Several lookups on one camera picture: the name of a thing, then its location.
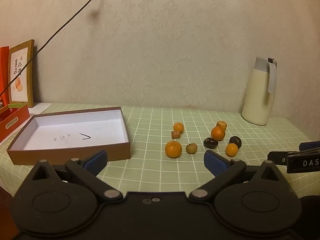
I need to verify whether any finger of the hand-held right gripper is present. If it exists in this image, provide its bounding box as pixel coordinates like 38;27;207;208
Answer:
299;141;320;152
267;151;288;166

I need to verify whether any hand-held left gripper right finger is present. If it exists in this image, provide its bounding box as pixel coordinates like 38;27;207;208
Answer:
189;150;282;202

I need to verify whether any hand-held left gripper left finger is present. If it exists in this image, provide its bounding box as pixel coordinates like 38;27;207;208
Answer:
31;149;123;202

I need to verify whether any dark oval passion fruit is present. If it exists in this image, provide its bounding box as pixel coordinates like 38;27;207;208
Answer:
203;137;217;149

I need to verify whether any dark round passion fruit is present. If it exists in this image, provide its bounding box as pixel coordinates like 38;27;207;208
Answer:
229;136;242;149

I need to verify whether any brown cardboard box white inside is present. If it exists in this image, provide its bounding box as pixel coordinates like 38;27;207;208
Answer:
7;106;131;165

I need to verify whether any medium orange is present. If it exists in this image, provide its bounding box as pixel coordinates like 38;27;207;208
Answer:
211;126;226;141

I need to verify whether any large orange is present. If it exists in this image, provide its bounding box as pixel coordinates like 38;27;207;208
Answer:
165;141;182;158

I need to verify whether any green checked tablecloth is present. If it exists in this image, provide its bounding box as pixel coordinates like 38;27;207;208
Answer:
0;104;320;205

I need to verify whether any cream thermos jug grey lid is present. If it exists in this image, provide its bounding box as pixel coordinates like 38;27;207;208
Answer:
241;57;278;126

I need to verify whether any open red patterned box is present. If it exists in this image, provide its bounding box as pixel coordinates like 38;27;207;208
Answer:
0;103;30;142

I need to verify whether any tall red gift box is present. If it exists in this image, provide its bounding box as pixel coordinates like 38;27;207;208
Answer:
0;46;10;103

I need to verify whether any wooden picture frame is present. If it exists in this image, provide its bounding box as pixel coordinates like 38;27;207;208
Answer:
7;39;35;108

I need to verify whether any black power cable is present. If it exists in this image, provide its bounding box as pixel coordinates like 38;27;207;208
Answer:
0;0;108;98

